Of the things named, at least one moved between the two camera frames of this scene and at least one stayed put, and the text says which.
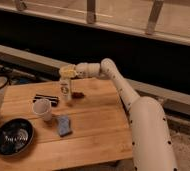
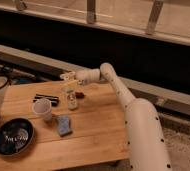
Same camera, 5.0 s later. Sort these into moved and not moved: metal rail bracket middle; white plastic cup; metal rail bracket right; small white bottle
Moved: small white bottle
Not moved: white plastic cup; metal rail bracket middle; metal rail bracket right
